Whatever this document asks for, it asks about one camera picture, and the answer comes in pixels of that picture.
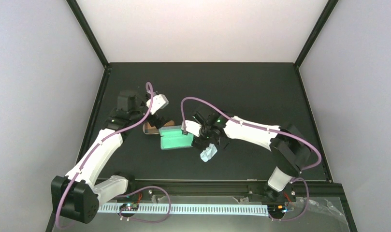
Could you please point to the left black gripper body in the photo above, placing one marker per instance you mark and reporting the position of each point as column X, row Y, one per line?
column 155, row 122

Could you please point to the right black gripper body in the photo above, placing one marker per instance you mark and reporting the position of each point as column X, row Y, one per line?
column 199, row 142

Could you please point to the brown plaid glasses case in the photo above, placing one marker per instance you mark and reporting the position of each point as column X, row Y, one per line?
column 152, row 130

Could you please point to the blue-grey glasses case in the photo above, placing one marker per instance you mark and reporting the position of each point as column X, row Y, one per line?
column 172, row 137

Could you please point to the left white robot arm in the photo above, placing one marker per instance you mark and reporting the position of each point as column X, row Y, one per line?
column 77, row 195

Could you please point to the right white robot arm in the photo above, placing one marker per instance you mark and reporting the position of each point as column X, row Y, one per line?
column 289, row 149

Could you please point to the left small circuit board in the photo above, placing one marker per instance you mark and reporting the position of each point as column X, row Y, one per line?
column 129, row 207

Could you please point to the small circuit board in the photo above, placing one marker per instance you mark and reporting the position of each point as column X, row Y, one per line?
column 279, row 209
column 129, row 207

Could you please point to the right small circuit board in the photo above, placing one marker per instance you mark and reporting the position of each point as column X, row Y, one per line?
column 279, row 209

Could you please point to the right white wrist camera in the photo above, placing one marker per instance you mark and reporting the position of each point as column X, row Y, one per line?
column 191, row 127

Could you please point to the black front frame rail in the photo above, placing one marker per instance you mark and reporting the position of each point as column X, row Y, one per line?
column 332, row 215

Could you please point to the white slotted cable duct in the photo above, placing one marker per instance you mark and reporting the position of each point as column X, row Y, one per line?
column 190, row 209

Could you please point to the left black frame post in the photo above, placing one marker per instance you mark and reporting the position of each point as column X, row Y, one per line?
column 81, row 19

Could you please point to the black frame post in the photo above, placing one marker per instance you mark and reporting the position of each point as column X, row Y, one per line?
column 320, row 23
column 81, row 19

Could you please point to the right black frame post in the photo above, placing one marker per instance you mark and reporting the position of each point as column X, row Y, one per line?
column 320, row 23

